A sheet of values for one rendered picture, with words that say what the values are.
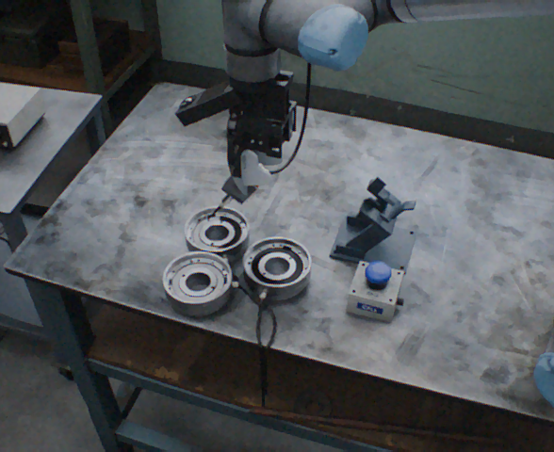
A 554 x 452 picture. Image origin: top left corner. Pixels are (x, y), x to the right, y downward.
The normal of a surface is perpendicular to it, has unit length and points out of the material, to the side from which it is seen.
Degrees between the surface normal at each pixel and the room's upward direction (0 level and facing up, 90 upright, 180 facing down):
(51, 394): 0
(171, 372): 0
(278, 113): 90
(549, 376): 97
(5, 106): 0
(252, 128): 90
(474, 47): 90
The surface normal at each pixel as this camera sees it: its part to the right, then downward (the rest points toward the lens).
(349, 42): 0.75, 0.45
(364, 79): -0.33, 0.65
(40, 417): -0.01, -0.72
